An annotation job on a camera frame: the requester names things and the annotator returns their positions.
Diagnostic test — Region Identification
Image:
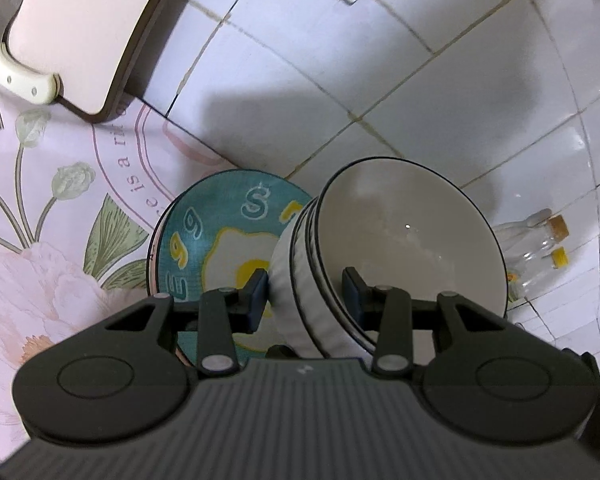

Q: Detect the blue fried egg plate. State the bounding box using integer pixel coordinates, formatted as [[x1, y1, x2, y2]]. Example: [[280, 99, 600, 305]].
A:
[[147, 170, 316, 367]]

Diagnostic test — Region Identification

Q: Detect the brown-capped cooking wine bottle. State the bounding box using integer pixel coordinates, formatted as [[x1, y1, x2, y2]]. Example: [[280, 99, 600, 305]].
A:
[[490, 209, 571, 262]]

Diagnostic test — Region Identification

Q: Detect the white cutting board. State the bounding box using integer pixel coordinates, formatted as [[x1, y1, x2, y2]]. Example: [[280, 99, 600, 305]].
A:
[[2, 0, 216, 125]]

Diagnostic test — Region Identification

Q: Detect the yellow-capped vinegar bottle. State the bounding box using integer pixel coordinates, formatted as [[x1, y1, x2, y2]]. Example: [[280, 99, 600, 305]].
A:
[[505, 246, 570, 304]]

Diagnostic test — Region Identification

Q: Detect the white-handled cleaver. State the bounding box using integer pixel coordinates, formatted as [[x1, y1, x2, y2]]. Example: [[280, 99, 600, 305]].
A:
[[0, 0, 63, 106]]

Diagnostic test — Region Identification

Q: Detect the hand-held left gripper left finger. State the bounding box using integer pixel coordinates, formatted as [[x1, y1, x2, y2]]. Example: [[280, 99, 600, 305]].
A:
[[102, 267, 272, 377]]

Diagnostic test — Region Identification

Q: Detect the floral tablecloth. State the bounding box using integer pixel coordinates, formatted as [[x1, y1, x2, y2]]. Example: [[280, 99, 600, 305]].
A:
[[0, 80, 301, 461]]

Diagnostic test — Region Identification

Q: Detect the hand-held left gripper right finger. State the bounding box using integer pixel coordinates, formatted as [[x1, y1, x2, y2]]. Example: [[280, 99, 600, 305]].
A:
[[341, 266, 527, 377]]

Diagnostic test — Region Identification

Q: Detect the white black-rimmed bowl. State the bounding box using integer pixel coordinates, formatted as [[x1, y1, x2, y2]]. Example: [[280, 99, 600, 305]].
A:
[[290, 204, 377, 359], [305, 156, 509, 356], [270, 199, 342, 361]]

